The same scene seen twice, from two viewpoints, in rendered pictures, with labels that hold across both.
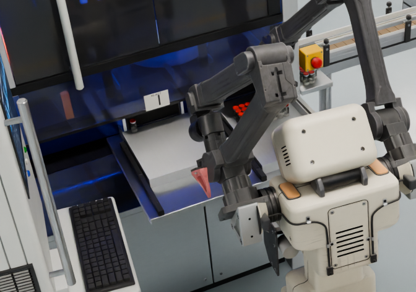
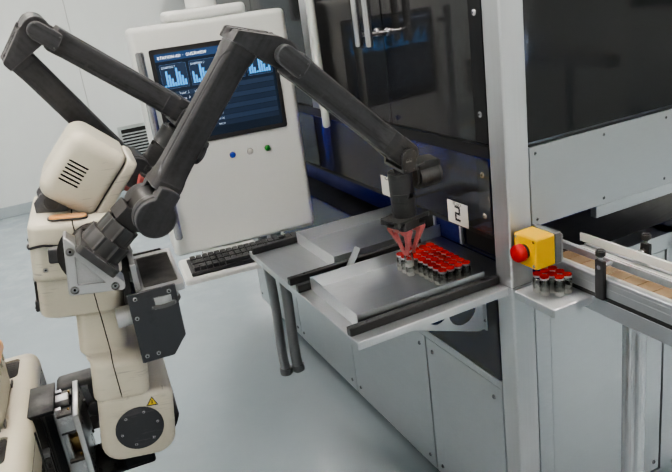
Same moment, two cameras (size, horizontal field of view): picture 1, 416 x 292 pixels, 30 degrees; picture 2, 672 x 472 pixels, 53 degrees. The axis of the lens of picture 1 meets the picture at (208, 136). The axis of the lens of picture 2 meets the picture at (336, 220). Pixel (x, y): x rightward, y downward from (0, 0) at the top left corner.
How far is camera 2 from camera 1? 2.66 m
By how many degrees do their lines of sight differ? 75
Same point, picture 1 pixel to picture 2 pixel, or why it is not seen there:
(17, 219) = not seen: hidden behind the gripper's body
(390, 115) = (136, 195)
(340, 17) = not seen: outside the picture
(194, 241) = (420, 392)
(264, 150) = (361, 284)
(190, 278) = (420, 436)
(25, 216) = not seen: hidden behind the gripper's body
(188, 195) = (281, 260)
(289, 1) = (495, 132)
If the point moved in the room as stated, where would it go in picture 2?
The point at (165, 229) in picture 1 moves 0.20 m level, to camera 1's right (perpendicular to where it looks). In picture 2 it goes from (400, 350) to (415, 383)
